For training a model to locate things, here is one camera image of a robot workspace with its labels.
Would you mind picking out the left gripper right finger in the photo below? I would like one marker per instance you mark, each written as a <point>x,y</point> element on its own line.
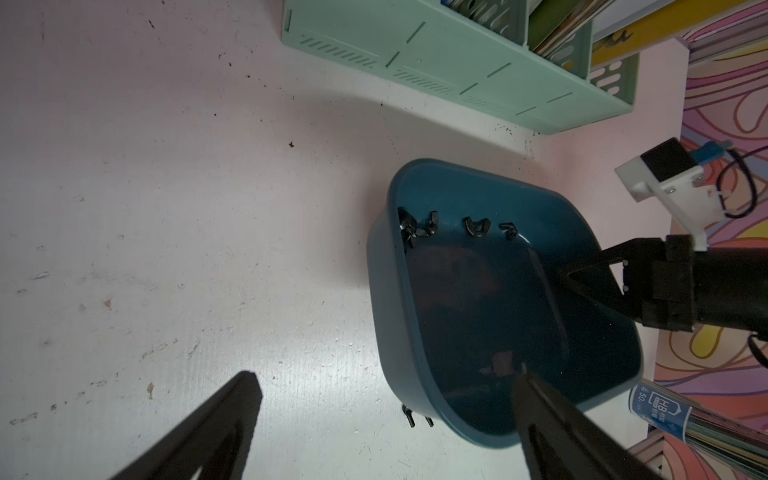
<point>560,442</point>

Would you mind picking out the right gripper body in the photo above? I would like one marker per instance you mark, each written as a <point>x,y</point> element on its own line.
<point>658,275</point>

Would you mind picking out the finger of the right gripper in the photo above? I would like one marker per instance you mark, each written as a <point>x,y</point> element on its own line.
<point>590,276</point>

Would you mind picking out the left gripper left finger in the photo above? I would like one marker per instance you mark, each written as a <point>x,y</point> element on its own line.
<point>213,442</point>

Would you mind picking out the teal plastic storage tray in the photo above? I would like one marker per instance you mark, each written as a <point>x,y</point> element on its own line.
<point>456,317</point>

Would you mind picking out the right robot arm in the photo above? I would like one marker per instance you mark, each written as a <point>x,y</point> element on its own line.
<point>730,289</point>

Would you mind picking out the blue lid clear jar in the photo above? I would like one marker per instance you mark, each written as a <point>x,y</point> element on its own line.
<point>726,440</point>

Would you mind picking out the mint green file organizer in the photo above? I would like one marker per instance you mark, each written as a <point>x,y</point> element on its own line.
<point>475,55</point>

